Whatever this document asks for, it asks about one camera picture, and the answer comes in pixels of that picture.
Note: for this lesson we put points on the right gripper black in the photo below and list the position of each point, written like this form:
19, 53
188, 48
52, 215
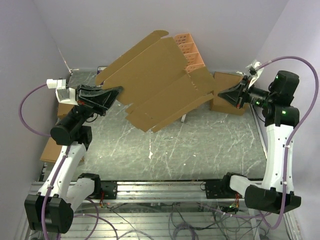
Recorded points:
238, 94

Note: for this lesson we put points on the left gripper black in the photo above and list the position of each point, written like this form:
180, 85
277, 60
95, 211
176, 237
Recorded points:
98, 99

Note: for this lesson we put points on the cardboard box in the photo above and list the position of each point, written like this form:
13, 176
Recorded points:
227, 103
63, 109
157, 90
51, 151

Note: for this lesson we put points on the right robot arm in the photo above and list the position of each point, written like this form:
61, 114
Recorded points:
276, 192

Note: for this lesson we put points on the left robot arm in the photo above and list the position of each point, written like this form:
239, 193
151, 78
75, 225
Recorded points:
52, 209

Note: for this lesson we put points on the purple book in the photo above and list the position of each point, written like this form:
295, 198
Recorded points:
100, 69

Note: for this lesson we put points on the peach plastic file organizer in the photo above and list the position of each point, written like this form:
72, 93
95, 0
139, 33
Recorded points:
190, 51

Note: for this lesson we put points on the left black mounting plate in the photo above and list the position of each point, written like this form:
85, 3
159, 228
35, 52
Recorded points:
104, 190

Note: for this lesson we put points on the black mounting plate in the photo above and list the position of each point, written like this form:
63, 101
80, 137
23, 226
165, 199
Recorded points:
104, 190
217, 189

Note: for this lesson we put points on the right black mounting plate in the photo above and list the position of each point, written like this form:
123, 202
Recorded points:
217, 189

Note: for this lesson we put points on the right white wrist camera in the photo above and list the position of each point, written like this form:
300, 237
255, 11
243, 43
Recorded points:
255, 70

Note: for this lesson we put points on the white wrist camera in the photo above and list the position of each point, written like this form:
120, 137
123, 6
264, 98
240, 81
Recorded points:
64, 94
255, 70

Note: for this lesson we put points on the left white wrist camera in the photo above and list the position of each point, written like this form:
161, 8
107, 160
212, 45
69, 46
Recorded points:
64, 94

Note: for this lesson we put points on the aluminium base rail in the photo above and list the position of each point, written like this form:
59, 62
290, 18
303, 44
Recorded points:
160, 192

